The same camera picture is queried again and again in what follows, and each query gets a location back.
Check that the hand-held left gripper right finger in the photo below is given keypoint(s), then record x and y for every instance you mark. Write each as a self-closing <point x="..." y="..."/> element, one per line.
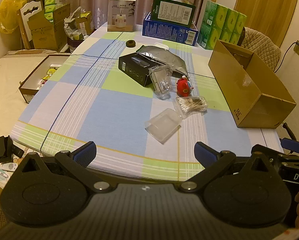
<point x="204" y="153"/>

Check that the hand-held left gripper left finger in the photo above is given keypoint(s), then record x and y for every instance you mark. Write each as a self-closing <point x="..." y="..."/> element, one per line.
<point x="85" y="153"/>

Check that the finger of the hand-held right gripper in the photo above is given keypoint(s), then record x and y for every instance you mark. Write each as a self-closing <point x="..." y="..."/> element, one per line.
<point x="288" y="130"/>
<point x="293" y="145"/>

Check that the black product box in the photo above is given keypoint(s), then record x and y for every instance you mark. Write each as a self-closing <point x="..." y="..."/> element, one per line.
<point x="134" y="66"/>

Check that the silver foil bag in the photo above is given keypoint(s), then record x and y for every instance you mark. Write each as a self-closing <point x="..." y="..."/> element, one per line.
<point x="164" y="55"/>

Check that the white square charger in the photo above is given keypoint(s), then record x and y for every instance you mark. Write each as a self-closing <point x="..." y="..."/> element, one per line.
<point x="161" y="45"/>

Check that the checked tablecloth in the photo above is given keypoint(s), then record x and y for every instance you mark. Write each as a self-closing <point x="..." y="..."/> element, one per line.
<point x="102" y="110"/>

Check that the clear plastic lid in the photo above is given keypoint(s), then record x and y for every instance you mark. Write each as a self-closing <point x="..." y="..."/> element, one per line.
<point x="163" y="125"/>

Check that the cotton swab box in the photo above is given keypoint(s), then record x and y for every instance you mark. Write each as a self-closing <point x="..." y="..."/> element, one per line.
<point x="192" y="105"/>

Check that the red toy figure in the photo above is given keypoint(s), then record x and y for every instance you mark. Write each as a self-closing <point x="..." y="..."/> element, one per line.
<point x="184" y="87"/>

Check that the white remote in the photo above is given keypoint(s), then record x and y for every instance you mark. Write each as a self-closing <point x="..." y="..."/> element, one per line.
<point x="10" y="166"/>

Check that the black holder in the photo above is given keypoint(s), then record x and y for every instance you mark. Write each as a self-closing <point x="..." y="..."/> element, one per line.
<point x="3" y="150"/>

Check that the clear toothpick box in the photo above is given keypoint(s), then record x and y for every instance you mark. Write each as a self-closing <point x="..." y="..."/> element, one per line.
<point x="162" y="81"/>

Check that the flat open box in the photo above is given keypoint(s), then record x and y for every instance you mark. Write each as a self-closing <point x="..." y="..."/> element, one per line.
<point x="32" y="85"/>

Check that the yellow packet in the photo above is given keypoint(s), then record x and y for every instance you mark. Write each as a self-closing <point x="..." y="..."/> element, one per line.
<point x="50" y="71"/>

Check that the quilted chair cover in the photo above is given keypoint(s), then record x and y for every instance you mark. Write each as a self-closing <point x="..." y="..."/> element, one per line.
<point x="262" y="45"/>

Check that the large cardboard box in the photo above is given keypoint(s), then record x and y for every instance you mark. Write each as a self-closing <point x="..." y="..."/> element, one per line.
<point x="47" y="33"/>

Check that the stack of green tissue packs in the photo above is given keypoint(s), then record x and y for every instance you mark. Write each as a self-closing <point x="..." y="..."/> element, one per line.
<point x="222" y="22"/>

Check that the wooden door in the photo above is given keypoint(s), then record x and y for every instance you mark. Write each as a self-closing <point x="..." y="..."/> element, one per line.
<point x="264" y="5"/>

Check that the blue product box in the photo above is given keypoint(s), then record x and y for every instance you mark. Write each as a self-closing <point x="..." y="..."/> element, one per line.
<point x="164" y="31"/>

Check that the small cardboard box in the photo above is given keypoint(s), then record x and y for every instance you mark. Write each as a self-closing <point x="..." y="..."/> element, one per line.
<point x="87" y="23"/>

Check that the white humidifier box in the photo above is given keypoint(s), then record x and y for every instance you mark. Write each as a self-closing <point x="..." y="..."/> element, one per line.
<point x="120" y="15"/>

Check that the green product box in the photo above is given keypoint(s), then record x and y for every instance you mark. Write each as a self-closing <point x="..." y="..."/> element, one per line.
<point x="172" y="11"/>

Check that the white carved board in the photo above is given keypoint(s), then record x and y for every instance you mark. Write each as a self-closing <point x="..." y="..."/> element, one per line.
<point x="24" y="20"/>

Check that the pile of small green packets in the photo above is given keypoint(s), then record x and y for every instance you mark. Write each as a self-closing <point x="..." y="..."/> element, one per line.
<point x="52" y="5"/>

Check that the yellow plastic bag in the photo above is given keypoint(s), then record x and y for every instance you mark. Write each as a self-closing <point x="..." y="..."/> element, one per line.
<point x="9" y="12"/>

